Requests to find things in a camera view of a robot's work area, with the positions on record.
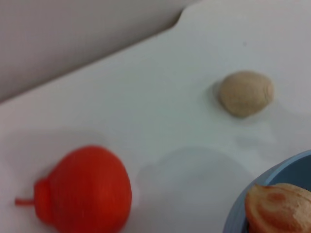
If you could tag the red toy pear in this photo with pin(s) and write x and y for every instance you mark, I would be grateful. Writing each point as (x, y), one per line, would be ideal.
(85, 189)

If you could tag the round tan bun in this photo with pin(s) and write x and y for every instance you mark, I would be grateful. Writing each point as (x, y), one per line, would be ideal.
(245, 94)

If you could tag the blue bowl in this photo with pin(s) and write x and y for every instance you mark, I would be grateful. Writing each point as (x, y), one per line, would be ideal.
(243, 211)

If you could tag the long toasted bread loaf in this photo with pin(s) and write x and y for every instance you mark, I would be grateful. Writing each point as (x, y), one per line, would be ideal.
(279, 208)

